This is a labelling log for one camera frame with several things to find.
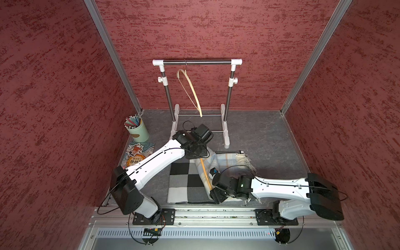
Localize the orange wooden hanger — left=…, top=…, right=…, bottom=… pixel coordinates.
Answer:
left=200, top=158, right=212, bottom=191

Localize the blue cream plaid fringed scarf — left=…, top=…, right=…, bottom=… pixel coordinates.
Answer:
left=193, top=148, right=257, bottom=200

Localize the pale wooden hanger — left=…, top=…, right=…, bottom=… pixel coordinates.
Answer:
left=176, top=64, right=203, bottom=118

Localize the black grey white checked scarf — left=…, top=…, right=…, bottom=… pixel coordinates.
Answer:
left=167, top=159, right=215, bottom=204

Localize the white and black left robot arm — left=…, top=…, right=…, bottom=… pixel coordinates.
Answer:
left=109, top=124, right=214, bottom=223

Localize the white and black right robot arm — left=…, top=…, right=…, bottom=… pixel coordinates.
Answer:
left=210, top=170, right=344, bottom=221

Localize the colourful illustrated booklet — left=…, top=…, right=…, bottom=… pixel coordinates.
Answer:
left=120, top=142, right=155, bottom=169

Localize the green cup with pencils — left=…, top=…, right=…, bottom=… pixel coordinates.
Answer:
left=124, top=114, right=150, bottom=143

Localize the white and steel clothes rack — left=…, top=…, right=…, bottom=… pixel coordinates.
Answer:
left=152, top=58, right=243, bottom=150

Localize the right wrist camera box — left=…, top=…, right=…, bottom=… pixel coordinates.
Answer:
left=209, top=168, right=219, bottom=178

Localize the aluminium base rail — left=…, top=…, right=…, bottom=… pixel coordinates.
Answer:
left=90, top=206, right=343, bottom=228

